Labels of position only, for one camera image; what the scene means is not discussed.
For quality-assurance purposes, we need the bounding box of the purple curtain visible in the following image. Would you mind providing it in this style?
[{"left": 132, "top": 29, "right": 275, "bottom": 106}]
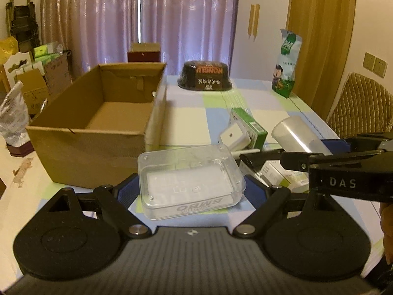
[{"left": 41, "top": 0, "right": 239, "bottom": 77}]

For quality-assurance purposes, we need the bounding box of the cardboard box with green packs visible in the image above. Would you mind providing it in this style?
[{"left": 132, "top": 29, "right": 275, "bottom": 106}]
[{"left": 14, "top": 53, "right": 72, "bottom": 115}]

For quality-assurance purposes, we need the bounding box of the right hand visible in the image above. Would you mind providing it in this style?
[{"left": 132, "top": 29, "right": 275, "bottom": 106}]
[{"left": 380, "top": 203, "right": 393, "bottom": 264}]

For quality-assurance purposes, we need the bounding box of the brown curtain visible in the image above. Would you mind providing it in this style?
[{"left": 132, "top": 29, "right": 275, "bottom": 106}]
[{"left": 286, "top": 0, "right": 356, "bottom": 119}]

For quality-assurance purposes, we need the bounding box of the white square night light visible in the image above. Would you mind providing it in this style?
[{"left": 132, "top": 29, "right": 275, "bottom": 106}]
[{"left": 219, "top": 122, "right": 251, "bottom": 152}]

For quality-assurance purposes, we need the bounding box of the brown cardboard box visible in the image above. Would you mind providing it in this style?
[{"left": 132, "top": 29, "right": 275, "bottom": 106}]
[{"left": 27, "top": 63, "right": 167, "bottom": 189}]

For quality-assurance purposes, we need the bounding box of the silver foil bag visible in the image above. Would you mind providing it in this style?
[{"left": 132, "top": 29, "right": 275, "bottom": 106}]
[{"left": 0, "top": 81, "right": 30, "bottom": 147}]

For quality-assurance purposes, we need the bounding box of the green white snack bag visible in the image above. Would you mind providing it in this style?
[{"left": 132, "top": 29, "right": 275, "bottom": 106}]
[{"left": 272, "top": 29, "right": 302, "bottom": 98}]

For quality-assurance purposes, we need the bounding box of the clear plastic box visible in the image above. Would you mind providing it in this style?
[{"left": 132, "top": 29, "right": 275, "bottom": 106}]
[{"left": 138, "top": 144, "right": 246, "bottom": 220}]

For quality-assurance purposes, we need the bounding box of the dark red small box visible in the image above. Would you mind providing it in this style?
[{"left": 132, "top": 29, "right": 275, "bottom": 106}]
[{"left": 127, "top": 43, "right": 161, "bottom": 63}]

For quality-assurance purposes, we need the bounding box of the green white carton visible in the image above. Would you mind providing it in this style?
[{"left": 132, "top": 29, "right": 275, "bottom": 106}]
[{"left": 230, "top": 107, "right": 268, "bottom": 149}]

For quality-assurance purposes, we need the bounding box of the yellow plastic bag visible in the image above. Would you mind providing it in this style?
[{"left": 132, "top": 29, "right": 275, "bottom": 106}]
[{"left": 0, "top": 37, "right": 19, "bottom": 65}]

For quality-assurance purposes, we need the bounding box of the black instant noodle bowl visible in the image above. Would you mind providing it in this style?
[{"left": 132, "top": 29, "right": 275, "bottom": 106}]
[{"left": 177, "top": 61, "right": 232, "bottom": 91}]

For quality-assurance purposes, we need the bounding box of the black step ladder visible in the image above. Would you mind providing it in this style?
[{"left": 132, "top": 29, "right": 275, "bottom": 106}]
[{"left": 5, "top": 0, "right": 40, "bottom": 53}]

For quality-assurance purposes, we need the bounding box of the silver cylindrical cup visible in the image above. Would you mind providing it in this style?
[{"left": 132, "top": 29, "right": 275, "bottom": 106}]
[{"left": 272, "top": 116, "right": 332, "bottom": 155}]

